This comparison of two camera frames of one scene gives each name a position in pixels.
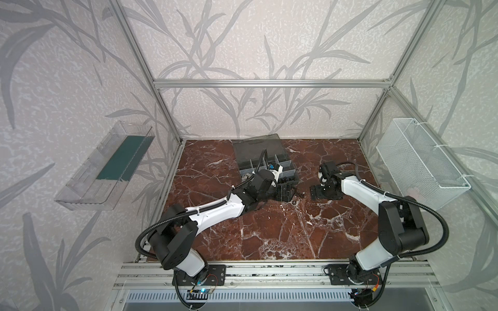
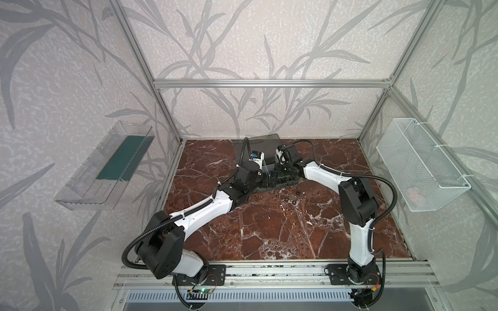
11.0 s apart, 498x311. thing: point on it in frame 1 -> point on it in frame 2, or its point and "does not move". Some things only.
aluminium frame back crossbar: x=274 y=83 does not move
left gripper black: x=283 y=189 -> x=264 y=177
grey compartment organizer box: x=248 y=151 does not move
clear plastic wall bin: x=98 y=183 does not move
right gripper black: x=322 y=190 -> x=286 y=171
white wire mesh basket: x=417 y=167 does not move
